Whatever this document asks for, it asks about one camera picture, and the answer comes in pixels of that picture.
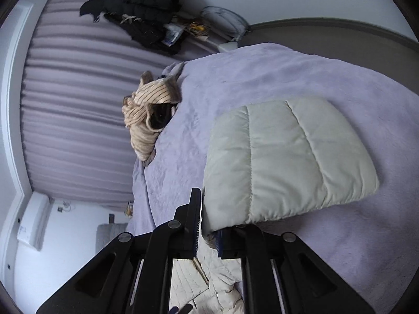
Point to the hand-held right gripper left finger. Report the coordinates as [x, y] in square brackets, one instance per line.
[195, 232]

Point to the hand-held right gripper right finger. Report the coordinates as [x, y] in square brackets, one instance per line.
[221, 242]

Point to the cream puffer jacket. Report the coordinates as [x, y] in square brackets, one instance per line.
[278, 157]

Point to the beige striped garment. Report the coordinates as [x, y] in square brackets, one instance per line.
[140, 137]

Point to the dark garment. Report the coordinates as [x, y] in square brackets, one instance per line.
[160, 116]

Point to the white air conditioner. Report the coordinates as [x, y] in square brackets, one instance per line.
[32, 220]

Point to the grey pleated curtain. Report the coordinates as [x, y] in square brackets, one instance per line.
[72, 104]

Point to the lilac plush blanket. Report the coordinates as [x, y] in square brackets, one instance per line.
[327, 72]

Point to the clutter of small items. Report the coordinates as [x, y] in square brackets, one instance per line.
[183, 31]

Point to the black puffer jacket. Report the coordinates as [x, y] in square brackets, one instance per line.
[144, 3]

